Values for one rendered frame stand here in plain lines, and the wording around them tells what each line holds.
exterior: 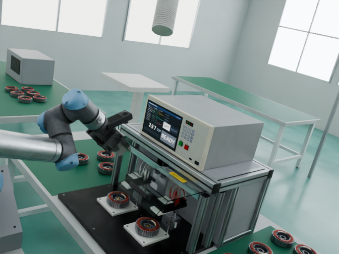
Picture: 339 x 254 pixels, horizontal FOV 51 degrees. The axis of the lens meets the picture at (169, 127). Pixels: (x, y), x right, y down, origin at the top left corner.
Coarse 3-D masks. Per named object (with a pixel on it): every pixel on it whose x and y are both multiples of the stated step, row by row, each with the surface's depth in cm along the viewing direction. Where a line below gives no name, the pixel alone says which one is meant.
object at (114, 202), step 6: (114, 192) 180; (120, 192) 181; (108, 198) 174; (114, 198) 179; (120, 198) 178; (126, 198) 177; (108, 204) 174; (114, 204) 172; (120, 204) 172; (126, 204) 175
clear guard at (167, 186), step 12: (156, 168) 158; (168, 168) 161; (132, 180) 147; (144, 180) 145; (156, 180) 147; (168, 180) 150; (132, 192) 143; (156, 192) 139; (168, 192) 140; (180, 192) 142; (192, 192) 144; (144, 204) 137; (156, 204) 135
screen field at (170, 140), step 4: (164, 132) 168; (160, 136) 171; (164, 136) 168; (168, 136) 166; (172, 136) 164; (164, 140) 169; (168, 140) 166; (172, 140) 165; (168, 144) 167; (172, 144) 165
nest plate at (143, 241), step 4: (128, 224) 163; (132, 224) 164; (128, 228) 160; (132, 228) 161; (160, 228) 165; (132, 232) 158; (136, 232) 159; (160, 232) 162; (164, 232) 163; (136, 236) 156; (140, 236) 157; (144, 236) 157; (156, 236) 159; (160, 236) 160; (164, 236) 160; (168, 236) 162; (140, 240) 154; (144, 240) 155; (148, 240) 155; (152, 240) 156; (156, 240) 157; (144, 244) 152; (148, 244) 154
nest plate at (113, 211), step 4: (96, 200) 178; (100, 200) 177; (104, 200) 178; (100, 204) 176; (104, 204) 175; (132, 204) 180; (104, 208) 173; (108, 208) 172; (112, 208) 173; (116, 208) 173; (124, 208) 175; (128, 208) 176; (132, 208) 176; (136, 208) 177; (108, 212) 171; (112, 212) 170; (116, 212) 170; (120, 212) 171; (124, 212) 173
